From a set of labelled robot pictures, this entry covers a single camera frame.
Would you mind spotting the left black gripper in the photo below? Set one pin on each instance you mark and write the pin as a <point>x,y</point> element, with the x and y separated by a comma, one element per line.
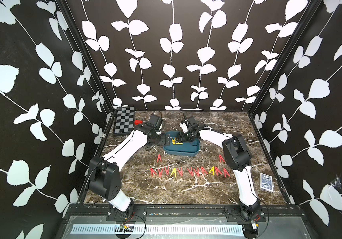
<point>163,141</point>

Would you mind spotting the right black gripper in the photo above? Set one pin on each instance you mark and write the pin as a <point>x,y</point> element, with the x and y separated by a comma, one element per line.
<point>183,139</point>

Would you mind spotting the teal plastic storage box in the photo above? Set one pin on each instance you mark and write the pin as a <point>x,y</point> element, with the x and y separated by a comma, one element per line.
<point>185,149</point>

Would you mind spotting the red clothespin eleventh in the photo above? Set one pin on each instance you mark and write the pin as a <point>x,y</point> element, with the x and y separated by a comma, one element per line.
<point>159,159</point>

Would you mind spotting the red clothespin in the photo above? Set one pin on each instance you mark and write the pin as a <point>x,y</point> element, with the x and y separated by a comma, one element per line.
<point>221,159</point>
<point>203,171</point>
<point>160,172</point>
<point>180,171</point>
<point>196,171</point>
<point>226,173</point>
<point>217,171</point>
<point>167,170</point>
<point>190,170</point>
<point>153,172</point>

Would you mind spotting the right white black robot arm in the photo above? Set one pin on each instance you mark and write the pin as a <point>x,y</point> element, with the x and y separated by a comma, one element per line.
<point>238,158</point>

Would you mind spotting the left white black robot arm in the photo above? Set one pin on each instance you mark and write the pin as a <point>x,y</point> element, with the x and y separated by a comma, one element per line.
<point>104,177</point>

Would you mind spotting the small red block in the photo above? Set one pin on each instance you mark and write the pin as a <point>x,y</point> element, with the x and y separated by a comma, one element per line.
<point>137,122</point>

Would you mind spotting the black white checkerboard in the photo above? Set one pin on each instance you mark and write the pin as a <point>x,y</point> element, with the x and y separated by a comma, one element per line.
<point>124,122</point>

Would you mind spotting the blue playing card deck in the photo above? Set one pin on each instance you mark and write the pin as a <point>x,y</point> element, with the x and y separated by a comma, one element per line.
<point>266,182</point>

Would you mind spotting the small circuit board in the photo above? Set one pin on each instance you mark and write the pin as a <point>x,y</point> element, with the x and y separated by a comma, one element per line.
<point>125,228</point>

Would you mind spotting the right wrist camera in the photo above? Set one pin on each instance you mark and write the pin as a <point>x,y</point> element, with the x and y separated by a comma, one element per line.
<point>188,125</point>

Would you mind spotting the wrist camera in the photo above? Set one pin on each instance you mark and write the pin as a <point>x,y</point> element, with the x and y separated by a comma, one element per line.
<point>155,122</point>
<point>188,125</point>

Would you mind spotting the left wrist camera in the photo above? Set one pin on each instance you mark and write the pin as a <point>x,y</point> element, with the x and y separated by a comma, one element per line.
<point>155,122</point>

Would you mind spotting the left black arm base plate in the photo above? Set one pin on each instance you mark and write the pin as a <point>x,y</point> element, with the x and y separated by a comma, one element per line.
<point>135,213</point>

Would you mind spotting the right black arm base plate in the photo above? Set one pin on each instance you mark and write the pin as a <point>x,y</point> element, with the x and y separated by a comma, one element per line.
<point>235,213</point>

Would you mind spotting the white perforated rail strip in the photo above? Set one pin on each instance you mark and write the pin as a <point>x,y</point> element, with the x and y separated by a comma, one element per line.
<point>113,229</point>

